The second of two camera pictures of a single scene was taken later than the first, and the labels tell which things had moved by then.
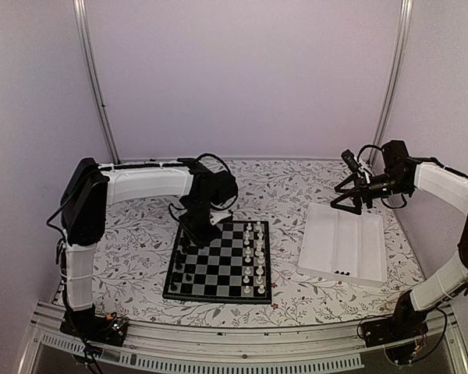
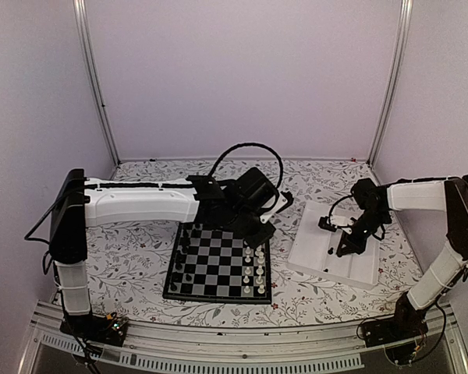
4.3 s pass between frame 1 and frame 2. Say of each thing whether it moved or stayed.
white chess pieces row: stayed
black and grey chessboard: stayed
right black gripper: moved
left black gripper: moved
